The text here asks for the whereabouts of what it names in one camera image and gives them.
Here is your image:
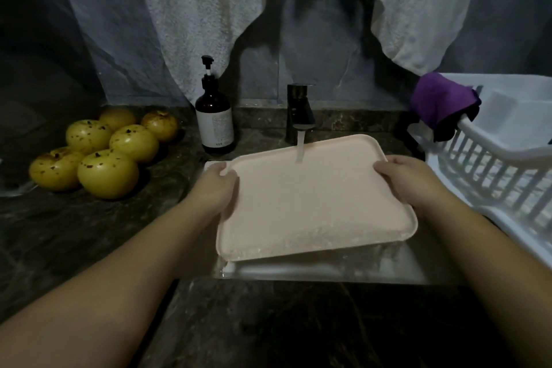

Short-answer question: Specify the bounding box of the person's right hand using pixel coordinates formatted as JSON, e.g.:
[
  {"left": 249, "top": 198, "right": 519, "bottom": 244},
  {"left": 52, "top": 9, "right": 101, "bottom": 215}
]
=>
[{"left": 373, "top": 155, "right": 454, "bottom": 213}]

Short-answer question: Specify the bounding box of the beige plastic tray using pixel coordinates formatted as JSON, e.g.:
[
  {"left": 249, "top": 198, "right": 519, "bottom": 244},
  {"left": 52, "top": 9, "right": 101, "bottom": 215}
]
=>
[{"left": 214, "top": 133, "right": 419, "bottom": 263}]

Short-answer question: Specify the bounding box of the white hanging towel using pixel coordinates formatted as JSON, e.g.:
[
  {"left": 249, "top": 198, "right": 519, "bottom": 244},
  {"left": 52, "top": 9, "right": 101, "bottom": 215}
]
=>
[{"left": 128, "top": 0, "right": 484, "bottom": 104}]

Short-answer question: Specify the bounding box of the dark soap pump bottle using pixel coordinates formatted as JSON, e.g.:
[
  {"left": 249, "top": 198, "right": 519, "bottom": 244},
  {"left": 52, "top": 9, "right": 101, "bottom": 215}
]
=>
[{"left": 195, "top": 55, "right": 236, "bottom": 156}]

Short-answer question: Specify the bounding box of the black faucet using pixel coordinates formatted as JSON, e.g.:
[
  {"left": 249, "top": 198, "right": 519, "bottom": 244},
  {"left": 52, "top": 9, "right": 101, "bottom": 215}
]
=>
[{"left": 286, "top": 83, "right": 317, "bottom": 144}]

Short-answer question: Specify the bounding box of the white sink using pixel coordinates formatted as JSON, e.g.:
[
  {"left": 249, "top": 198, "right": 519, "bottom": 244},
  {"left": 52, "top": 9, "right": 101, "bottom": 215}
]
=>
[{"left": 202, "top": 152, "right": 462, "bottom": 287}]

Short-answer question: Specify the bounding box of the person's left forearm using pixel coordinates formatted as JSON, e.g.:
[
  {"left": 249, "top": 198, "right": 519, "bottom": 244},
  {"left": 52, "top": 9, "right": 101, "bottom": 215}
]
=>
[{"left": 0, "top": 200, "right": 217, "bottom": 368}]

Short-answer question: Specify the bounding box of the purple cloth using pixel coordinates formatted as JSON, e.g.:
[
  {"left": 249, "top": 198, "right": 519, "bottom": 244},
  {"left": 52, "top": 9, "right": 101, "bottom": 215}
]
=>
[{"left": 409, "top": 72, "right": 482, "bottom": 142}]

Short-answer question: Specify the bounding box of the white plastic basket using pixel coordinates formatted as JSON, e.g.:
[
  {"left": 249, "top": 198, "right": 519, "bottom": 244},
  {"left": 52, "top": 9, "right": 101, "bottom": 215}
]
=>
[{"left": 407, "top": 72, "right": 552, "bottom": 268}]

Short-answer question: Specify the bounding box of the person's right forearm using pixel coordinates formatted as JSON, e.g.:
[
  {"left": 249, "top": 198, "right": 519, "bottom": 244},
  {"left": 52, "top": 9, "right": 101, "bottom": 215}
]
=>
[{"left": 427, "top": 189, "right": 552, "bottom": 368}]

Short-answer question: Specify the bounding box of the person's left hand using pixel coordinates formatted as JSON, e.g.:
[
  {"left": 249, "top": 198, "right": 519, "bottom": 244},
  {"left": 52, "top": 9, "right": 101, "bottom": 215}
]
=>
[{"left": 181, "top": 162, "right": 240, "bottom": 220}]

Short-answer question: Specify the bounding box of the group of yellow apples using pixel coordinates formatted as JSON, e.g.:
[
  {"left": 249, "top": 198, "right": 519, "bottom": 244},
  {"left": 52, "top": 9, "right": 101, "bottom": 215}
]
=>
[{"left": 28, "top": 105, "right": 181, "bottom": 201}]

